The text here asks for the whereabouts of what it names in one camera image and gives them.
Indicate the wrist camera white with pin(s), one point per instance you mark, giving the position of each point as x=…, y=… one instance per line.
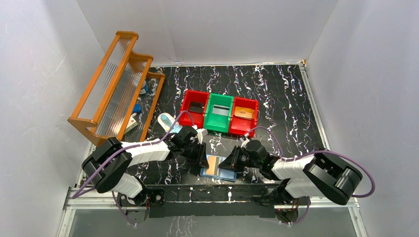
x=244, y=140
x=201, y=133

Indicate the blue card holder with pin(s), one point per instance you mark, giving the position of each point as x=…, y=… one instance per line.
x=224, y=174

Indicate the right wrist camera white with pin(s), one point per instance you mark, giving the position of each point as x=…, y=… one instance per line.
x=244, y=140

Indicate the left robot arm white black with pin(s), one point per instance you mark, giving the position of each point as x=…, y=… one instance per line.
x=107, y=166

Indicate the orange wooden rack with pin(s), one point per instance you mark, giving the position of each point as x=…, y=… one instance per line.
x=106, y=105

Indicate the orange card in bin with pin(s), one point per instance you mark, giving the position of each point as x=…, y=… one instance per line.
x=243, y=112

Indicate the grey card in bin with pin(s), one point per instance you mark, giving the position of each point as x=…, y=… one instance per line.
x=221, y=110

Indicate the white blue bottle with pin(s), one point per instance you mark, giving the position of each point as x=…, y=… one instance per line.
x=166, y=121

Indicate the green bin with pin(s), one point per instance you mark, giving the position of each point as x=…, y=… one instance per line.
x=215, y=122

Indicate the right red bin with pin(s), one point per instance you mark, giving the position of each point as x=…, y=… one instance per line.
x=240, y=126

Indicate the left red bin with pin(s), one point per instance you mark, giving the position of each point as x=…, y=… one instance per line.
x=197, y=96

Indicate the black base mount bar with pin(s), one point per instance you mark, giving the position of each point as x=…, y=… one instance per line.
x=259, y=200

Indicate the blue cap container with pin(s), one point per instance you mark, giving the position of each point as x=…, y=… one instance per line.
x=136, y=109

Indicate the black card in bin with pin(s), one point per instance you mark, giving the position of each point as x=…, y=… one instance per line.
x=196, y=107

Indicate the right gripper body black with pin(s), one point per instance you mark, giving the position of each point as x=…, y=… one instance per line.
x=247, y=161

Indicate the red bin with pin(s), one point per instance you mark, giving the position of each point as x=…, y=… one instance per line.
x=240, y=126
x=197, y=96

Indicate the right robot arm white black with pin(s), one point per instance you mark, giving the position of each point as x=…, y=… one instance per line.
x=315, y=174

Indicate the white blue container on rack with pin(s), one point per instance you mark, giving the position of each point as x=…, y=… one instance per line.
x=144, y=87

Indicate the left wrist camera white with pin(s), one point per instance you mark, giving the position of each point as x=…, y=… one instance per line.
x=201, y=133

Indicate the red white small box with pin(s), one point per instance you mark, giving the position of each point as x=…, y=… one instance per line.
x=132, y=123

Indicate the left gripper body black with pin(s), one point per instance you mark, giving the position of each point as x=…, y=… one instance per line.
x=199, y=151

